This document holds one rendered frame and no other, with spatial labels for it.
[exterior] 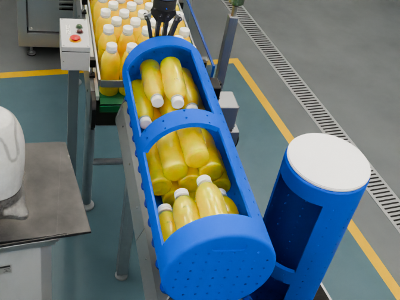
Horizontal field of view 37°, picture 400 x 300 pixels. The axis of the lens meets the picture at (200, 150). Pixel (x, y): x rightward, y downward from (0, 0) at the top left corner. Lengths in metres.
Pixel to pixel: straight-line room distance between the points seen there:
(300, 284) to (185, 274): 0.84
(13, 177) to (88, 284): 1.28
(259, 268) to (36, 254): 0.60
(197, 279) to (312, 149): 0.72
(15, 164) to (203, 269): 0.53
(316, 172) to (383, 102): 2.54
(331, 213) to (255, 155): 1.64
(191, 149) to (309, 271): 0.74
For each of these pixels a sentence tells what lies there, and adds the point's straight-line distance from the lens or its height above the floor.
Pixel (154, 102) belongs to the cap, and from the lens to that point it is 1.88.
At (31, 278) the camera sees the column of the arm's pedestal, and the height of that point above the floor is 0.82.
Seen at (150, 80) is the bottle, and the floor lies 1.14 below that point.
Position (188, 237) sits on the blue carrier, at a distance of 1.37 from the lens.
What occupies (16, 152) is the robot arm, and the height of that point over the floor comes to 1.22.
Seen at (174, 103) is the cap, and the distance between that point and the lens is 1.83.
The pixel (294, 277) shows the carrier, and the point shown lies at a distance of 2.16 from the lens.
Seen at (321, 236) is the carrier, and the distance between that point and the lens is 2.01.
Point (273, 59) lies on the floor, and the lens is 4.48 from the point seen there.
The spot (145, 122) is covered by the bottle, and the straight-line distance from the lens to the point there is 1.88.
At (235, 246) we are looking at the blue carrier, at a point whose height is 1.19.
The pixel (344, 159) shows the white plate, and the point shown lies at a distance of 1.99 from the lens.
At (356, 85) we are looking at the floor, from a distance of 4.48.
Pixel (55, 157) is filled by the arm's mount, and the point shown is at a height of 1.01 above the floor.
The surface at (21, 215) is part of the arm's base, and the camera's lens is 1.62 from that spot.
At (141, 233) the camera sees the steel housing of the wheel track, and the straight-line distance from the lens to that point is 1.79.
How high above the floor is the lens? 2.22
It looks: 40 degrees down
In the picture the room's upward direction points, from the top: 12 degrees clockwise
